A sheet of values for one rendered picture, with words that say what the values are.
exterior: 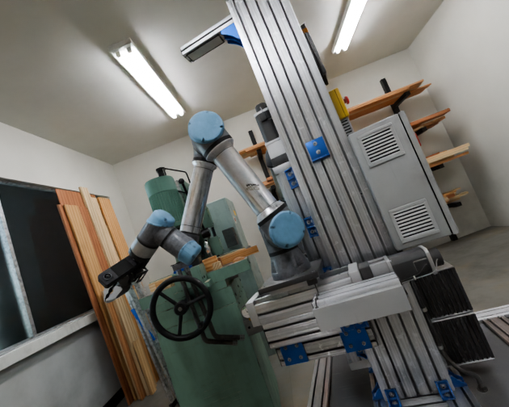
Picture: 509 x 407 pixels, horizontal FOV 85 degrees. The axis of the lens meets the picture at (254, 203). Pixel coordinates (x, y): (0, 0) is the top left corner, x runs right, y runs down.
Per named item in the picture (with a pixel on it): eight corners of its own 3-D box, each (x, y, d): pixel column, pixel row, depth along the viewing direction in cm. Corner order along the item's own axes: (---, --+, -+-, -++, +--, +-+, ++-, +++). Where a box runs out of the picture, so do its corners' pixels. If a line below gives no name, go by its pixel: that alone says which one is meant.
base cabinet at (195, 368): (200, 478, 133) (154, 333, 140) (216, 404, 191) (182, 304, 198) (288, 442, 135) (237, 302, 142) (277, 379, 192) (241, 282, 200)
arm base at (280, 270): (313, 262, 109) (304, 238, 110) (308, 271, 95) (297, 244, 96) (278, 273, 114) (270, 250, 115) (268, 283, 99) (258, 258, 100)
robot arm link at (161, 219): (172, 225, 84) (149, 209, 84) (153, 253, 85) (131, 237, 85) (181, 220, 91) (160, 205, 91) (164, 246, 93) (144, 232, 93)
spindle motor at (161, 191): (155, 234, 154) (138, 182, 157) (166, 234, 171) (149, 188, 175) (185, 223, 155) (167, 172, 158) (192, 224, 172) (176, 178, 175)
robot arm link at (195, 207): (198, 135, 114) (171, 253, 105) (195, 123, 103) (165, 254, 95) (225, 140, 114) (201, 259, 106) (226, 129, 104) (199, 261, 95)
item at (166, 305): (153, 314, 142) (151, 307, 142) (166, 304, 163) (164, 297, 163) (227, 286, 143) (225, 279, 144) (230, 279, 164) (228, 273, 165)
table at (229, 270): (132, 316, 132) (129, 304, 133) (155, 301, 163) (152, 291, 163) (251, 271, 135) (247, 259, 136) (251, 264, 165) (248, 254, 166)
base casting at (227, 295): (155, 333, 141) (149, 316, 142) (183, 304, 198) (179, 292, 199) (237, 301, 143) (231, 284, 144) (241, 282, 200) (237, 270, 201)
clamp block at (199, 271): (176, 293, 134) (170, 275, 135) (183, 287, 147) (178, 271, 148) (205, 282, 134) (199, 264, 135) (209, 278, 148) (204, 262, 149)
